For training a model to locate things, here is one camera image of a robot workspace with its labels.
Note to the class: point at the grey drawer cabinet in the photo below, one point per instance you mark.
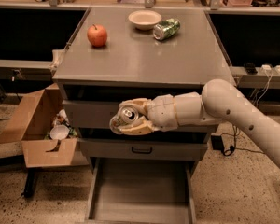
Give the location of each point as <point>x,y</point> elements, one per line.
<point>132,64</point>

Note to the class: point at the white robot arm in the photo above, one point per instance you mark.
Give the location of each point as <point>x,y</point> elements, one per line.
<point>219,100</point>

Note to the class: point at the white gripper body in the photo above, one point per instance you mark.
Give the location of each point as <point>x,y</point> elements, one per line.
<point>160,112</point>

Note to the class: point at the white ceramic bowl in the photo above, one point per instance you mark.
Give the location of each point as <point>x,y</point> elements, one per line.
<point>144,19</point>

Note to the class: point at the green soda can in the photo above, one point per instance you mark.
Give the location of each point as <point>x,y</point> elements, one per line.
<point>165,29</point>

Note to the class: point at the white paper cup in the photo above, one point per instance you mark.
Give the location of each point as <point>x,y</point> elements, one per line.
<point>59,132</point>

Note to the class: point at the grey drawer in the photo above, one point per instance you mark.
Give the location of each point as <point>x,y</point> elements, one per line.
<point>143,150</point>
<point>141,192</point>
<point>90,114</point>

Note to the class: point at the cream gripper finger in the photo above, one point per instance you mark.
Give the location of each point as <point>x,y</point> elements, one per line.
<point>140,104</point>
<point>141,126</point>

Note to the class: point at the brown cardboard box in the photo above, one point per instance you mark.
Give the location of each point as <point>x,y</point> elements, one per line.
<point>31,122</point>

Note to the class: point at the grey bottom drawer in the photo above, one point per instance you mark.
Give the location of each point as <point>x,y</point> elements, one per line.
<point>141,192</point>

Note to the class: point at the grey middle drawer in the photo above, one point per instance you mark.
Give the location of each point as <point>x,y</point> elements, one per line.
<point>143,150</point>

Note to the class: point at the red apple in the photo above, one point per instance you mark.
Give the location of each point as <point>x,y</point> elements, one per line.
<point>97,35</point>

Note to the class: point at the black small device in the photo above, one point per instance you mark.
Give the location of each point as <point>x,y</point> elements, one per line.
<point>250,68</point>

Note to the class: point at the grey top drawer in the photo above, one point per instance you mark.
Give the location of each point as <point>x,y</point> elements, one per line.
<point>90,114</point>

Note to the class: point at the black power adapter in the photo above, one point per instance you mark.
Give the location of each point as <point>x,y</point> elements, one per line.
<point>217,143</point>

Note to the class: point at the silver green 7up can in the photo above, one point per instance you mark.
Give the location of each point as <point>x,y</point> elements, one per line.
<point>125,116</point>

